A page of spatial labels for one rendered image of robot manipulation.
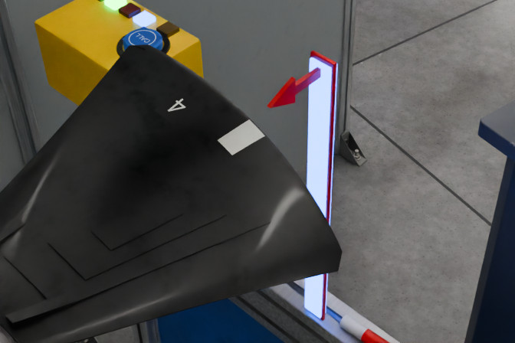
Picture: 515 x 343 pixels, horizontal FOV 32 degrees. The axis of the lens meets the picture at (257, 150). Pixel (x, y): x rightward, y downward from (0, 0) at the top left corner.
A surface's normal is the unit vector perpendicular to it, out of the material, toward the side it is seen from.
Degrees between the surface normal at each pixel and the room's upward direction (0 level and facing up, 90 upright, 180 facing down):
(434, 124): 0
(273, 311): 90
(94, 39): 0
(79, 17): 0
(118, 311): 15
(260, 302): 90
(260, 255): 23
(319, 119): 90
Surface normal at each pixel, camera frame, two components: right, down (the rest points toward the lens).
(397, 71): -0.03, -0.73
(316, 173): -0.69, 0.51
